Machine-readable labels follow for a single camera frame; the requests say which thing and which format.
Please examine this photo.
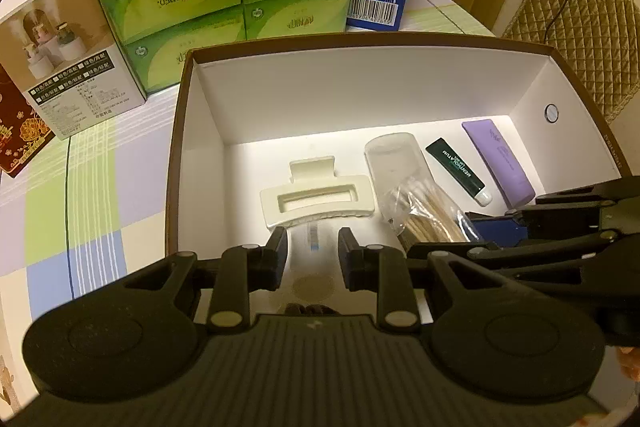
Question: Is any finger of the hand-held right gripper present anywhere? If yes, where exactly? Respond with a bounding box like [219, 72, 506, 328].
[464, 176, 640, 248]
[406, 229, 640, 303]

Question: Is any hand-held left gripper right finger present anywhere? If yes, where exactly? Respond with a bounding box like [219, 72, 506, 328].
[337, 227, 501, 333]

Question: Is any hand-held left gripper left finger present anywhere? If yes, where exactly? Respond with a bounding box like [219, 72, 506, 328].
[127, 227, 289, 333]

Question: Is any cotton swab packet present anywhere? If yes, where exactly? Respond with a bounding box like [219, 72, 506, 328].
[377, 177, 483, 248]

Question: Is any brown storage box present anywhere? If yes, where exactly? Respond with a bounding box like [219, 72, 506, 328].
[165, 32, 633, 323]

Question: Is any checked cloth desktop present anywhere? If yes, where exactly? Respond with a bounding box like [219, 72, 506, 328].
[0, 0, 501, 408]

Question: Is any white hair claw clip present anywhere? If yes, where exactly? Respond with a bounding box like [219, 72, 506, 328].
[259, 155, 377, 228]

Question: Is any purple tube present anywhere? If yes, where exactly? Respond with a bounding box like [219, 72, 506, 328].
[461, 119, 537, 210]

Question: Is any green tube with white cap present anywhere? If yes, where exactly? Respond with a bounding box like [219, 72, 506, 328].
[425, 137, 493, 208]

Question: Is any clear plastic cylinder container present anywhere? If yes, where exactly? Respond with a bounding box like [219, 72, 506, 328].
[364, 133, 433, 202]

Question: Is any chair with quilted cover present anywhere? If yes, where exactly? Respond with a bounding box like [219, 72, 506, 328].
[501, 0, 640, 125]

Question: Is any red box with gold print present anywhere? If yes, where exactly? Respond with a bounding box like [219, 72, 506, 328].
[0, 64, 56, 178]

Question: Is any white product box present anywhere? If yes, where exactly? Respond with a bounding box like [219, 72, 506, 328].
[0, 0, 148, 142]

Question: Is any cream printed cushion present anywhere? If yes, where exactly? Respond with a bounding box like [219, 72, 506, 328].
[0, 352, 26, 413]

